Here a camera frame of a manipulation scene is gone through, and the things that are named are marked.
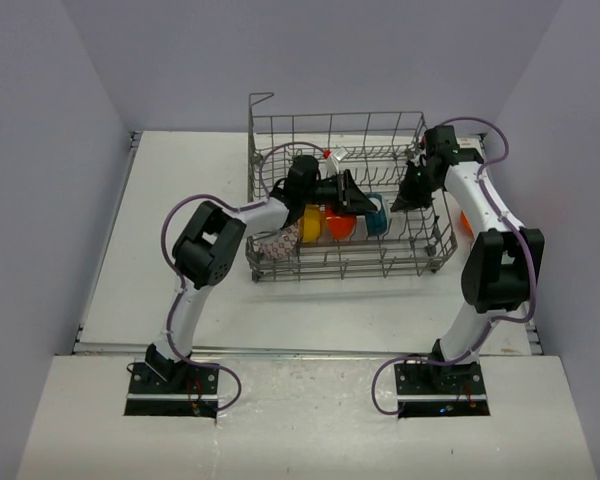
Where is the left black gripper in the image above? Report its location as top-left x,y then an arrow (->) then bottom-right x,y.
302,170 -> 376,218

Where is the orange white bowl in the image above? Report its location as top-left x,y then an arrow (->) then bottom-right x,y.
325,208 -> 357,241

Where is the teal white bowl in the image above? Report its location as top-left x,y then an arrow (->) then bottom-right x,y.
365,193 -> 389,237

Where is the orange plastic bowl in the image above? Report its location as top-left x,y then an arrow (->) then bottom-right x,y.
460,212 -> 474,236

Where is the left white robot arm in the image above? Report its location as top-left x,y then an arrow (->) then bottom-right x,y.
145,155 -> 377,393

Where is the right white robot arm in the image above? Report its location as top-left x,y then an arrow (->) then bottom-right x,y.
391,119 -> 545,393

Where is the yellow bowl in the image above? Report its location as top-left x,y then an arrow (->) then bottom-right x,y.
299,205 -> 325,244

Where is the red patterned white bowl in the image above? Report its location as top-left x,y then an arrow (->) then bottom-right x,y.
257,223 -> 300,260

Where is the grey wire dish rack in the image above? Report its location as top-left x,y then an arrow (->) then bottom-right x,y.
246,92 -> 458,282

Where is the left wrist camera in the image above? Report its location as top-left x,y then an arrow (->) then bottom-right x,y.
324,147 -> 349,176

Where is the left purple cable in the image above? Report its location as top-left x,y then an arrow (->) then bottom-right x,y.
160,142 -> 331,412

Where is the purple cable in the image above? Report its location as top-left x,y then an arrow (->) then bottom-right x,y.
371,117 -> 537,417
160,142 -> 331,412

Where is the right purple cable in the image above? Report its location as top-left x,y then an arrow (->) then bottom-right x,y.
371,117 -> 537,417

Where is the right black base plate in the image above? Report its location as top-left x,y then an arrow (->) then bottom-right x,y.
394,361 -> 486,396

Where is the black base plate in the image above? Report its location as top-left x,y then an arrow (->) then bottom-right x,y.
394,361 -> 486,396
127,362 -> 219,401

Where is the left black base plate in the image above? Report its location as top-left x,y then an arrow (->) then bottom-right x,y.
127,362 -> 219,401

